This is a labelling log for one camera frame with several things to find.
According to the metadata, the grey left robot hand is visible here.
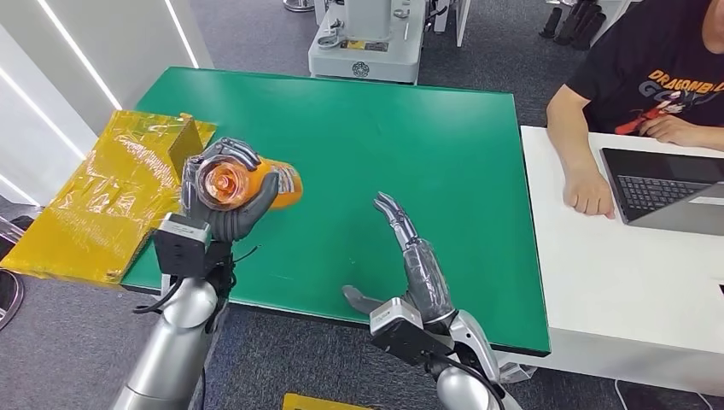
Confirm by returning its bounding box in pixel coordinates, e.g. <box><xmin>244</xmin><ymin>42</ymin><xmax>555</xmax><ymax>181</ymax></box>
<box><xmin>180</xmin><ymin>137</ymin><xmax>281</xmax><ymax>244</ymax></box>

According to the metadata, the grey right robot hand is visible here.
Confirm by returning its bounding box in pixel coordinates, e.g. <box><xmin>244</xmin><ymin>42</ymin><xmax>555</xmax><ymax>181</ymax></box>
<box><xmin>342</xmin><ymin>191</ymin><xmax>458</xmax><ymax>326</ymax></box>

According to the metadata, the orange plastic bottle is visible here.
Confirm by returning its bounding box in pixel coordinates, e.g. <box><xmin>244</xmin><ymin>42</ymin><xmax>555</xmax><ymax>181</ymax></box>
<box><xmin>195</xmin><ymin>155</ymin><xmax>305</xmax><ymax>213</ymax></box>

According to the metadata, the yellow film-wrapped cardboard carton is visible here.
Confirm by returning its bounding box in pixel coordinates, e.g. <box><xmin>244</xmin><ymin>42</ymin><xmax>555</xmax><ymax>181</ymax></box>
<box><xmin>0</xmin><ymin>110</ymin><xmax>219</xmax><ymax>286</ymax></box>

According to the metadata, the green table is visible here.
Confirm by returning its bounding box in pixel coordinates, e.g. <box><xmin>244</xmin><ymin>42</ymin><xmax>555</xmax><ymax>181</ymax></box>
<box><xmin>120</xmin><ymin>67</ymin><xmax>552</xmax><ymax>359</ymax></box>

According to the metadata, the yellow flat object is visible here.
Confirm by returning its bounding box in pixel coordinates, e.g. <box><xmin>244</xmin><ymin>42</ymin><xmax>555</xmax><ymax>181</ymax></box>
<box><xmin>283</xmin><ymin>394</ymin><xmax>369</xmax><ymax>410</ymax></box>

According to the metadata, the person's right hand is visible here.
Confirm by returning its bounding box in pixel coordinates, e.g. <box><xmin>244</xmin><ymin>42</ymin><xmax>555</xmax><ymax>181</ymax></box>
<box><xmin>563</xmin><ymin>168</ymin><xmax>617</xmax><ymax>222</ymax></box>

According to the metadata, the person's hand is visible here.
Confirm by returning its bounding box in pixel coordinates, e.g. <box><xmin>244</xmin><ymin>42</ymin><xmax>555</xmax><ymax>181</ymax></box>
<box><xmin>640</xmin><ymin>114</ymin><xmax>703</xmax><ymax>147</ymax></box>
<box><xmin>563</xmin><ymin>168</ymin><xmax>617</xmax><ymax>222</ymax></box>

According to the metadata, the white desk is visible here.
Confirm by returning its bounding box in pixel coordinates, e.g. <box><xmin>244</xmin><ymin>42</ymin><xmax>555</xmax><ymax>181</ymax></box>
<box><xmin>519</xmin><ymin>125</ymin><xmax>724</xmax><ymax>397</ymax></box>

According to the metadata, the grey machine base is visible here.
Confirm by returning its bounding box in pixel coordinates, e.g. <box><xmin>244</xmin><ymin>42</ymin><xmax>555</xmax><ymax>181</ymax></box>
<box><xmin>307</xmin><ymin>0</ymin><xmax>453</xmax><ymax>86</ymax></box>

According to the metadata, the dark grey laptop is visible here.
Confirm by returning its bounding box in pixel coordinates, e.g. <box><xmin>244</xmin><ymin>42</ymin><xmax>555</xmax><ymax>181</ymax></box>
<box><xmin>600</xmin><ymin>148</ymin><xmax>724</xmax><ymax>239</ymax></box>

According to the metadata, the black round floor base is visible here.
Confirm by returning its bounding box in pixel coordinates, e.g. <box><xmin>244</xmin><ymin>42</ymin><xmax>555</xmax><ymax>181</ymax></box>
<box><xmin>0</xmin><ymin>270</ymin><xmax>26</xmax><ymax>332</ymax></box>

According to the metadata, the person's left hand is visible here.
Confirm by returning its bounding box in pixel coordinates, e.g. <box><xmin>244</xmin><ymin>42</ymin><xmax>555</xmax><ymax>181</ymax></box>
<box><xmin>640</xmin><ymin>114</ymin><xmax>703</xmax><ymax>147</ymax></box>

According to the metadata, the person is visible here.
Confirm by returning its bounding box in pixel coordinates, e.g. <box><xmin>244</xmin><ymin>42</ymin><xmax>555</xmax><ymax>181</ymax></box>
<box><xmin>546</xmin><ymin>0</ymin><xmax>724</xmax><ymax>222</ymax></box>

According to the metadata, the thin black cable tie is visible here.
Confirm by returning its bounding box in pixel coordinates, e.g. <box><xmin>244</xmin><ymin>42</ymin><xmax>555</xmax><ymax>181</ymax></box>
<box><xmin>231</xmin><ymin>244</ymin><xmax>262</xmax><ymax>265</ymax></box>

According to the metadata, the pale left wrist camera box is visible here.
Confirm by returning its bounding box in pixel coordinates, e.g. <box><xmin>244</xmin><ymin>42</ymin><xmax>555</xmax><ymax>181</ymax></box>
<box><xmin>152</xmin><ymin>213</ymin><xmax>213</xmax><ymax>278</ymax></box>

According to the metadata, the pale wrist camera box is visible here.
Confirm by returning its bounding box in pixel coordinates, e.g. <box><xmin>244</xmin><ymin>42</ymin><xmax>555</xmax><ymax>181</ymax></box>
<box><xmin>152</xmin><ymin>213</ymin><xmax>213</xmax><ymax>278</ymax></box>
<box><xmin>369</xmin><ymin>298</ymin><xmax>453</xmax><ymax>366</ymax></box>

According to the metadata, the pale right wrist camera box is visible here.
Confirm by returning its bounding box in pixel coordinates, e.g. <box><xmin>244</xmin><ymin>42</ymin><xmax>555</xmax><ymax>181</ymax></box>
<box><xmin>369</xmin><ymin>298</ymin><xmax>453</xmax><ymax>366</ymax></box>

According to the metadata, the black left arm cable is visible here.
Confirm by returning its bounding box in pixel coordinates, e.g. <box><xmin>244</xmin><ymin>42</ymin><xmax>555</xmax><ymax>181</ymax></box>
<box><xmin>133</xmin><ymin>276</ymin><xmax>186</xmax><ymax>316</ymax></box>

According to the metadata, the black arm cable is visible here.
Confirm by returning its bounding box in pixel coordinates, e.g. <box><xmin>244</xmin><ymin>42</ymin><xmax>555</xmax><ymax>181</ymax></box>
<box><xmin>133</xmin><ymin>276</ymin><xmax>186</xmax><ymax>316</ymax></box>
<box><xmin>429</xmin><ymin>351</ymin><xmax>509</xmax><ymax>410</ymax></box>

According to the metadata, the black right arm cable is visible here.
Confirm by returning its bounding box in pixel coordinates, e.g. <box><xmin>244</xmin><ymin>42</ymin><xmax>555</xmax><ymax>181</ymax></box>
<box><xmin>429</xmin><ymin>351</ymin><xmax>509</xmax><ymax>410</ymax></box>

